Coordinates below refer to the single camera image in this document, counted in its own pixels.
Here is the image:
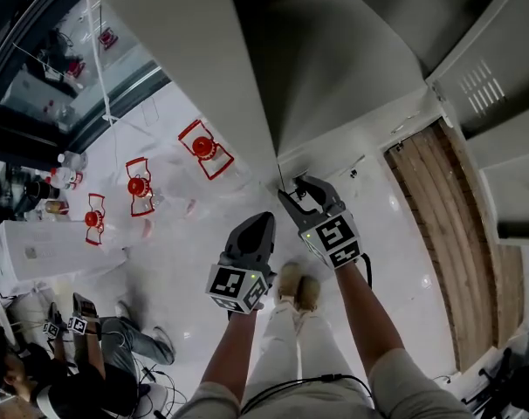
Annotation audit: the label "black round container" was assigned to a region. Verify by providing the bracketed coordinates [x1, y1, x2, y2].
[24, 179, 60, 200]

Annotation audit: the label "person's left forearm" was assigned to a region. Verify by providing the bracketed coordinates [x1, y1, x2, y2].
[201, 310, 259, 405]

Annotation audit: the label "person's grey t-shirt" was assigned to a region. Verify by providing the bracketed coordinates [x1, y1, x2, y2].
[172, 347, 475, 419]

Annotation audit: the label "white long carton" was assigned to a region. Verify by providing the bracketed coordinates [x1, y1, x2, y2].
[0, 218, 130, 281]

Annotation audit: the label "wooden slat platform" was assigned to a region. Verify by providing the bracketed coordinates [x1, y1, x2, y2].
[384, 118, 526, 373]

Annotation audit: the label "person's white trousers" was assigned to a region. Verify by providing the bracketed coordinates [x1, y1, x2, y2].
[245, 299, 370, 409]

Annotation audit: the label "person's right forearm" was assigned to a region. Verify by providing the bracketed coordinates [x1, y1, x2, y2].
[333, 259, 408, 377]

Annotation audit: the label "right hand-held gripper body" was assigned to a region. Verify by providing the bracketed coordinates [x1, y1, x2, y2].
[297, 205, 363, 272]

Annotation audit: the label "small clear bottle white cap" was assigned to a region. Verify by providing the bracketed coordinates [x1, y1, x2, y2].
[57, 149, 90, 172]

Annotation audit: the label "thin black headset cable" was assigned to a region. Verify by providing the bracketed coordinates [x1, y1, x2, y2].
[240, 373, 374, 414]

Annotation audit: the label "clear water jug red cap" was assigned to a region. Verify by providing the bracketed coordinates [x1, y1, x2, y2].
[124, 157, 200, 222]
[176, 119, 259, 191]
[84, 192, 156, 248]

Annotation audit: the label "person's right tan shoe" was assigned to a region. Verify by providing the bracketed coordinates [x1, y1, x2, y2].
[295, 275, 322, 313]

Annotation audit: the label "white hanging cord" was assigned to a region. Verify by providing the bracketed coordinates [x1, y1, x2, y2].
[84, 0, 120, 127]

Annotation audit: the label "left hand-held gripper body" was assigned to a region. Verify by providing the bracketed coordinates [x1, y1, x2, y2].
[204, 251, 278, 322]

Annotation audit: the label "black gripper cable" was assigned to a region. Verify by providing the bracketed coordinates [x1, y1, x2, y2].
[361, 253, 374, 290]

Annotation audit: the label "small amber bottle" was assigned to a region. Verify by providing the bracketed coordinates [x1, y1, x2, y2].
[44, 198, 72, 216]

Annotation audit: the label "small white bottle red label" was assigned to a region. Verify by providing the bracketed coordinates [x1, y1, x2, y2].
[49, 167, 85, 191]

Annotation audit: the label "white metal locker cabinet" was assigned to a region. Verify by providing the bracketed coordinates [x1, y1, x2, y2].
[74, 0, 529, 200]

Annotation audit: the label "black office chair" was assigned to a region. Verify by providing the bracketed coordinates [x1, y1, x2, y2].
[460, 346, 529, 419]

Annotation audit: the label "large white stepped block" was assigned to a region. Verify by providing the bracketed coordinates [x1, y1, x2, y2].
[463, 115, 529, 249]

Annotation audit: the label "black framed glass window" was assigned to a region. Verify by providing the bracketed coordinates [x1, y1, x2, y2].
[0, 0, 169, 161]

